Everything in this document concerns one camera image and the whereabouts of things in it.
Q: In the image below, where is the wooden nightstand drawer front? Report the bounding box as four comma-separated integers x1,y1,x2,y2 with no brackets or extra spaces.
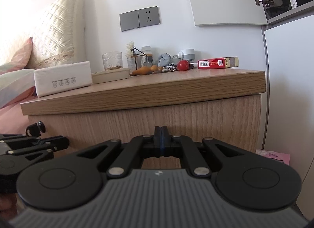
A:
29,94,261,152

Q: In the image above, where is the black drawer lock knob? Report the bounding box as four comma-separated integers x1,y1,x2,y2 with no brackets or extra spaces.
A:
26,121,46,137

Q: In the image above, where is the pink bed sheet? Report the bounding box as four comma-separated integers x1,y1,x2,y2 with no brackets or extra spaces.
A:
0,87,36,134

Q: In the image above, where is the pink packet on floor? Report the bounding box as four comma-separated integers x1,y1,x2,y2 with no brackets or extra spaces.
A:
256,149,290,165

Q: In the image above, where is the pastel striped pillow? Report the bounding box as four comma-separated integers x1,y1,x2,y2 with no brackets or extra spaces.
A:
1,38,35,108

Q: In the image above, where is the white tissue pack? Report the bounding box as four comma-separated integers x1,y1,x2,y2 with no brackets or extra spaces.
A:
34,61,93,97

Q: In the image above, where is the wooden nightstand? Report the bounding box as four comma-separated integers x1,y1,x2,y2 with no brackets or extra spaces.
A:
20,67,267,155

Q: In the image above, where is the beige shallow dish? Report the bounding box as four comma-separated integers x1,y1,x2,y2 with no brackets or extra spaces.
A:
92,68,130,84

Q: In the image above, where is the cream quilted headboard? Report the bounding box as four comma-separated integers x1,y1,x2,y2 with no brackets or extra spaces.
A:
7,0,87,70

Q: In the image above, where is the red cigarette box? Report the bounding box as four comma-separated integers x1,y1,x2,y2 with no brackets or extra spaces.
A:
197,57,239,70

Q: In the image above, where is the clear glass cup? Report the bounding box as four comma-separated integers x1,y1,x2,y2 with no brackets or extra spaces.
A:
102,51,123,71

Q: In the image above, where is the red ball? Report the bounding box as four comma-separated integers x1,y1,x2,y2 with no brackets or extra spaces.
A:
177,60,189,71

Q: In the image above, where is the orange fruit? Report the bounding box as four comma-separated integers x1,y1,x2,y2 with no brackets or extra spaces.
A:
130,65,159,76

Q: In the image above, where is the key bunch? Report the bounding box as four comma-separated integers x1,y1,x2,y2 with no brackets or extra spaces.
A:
152,63,177,74

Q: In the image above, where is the white plug adapter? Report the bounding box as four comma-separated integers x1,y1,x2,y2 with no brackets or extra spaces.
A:
173,48,195,61

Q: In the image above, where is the white flower diffuser bottle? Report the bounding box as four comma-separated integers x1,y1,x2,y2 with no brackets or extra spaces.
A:
125,41,147,74

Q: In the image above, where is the grey cloth bundle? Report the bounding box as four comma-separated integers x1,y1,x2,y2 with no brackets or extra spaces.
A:
158,53,171,67

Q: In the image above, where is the metal door hinge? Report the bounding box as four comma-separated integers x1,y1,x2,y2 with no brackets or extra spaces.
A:
255,0,275,7

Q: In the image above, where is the grey wall socket panel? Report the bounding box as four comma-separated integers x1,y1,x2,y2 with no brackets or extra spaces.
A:
119,6,161,32

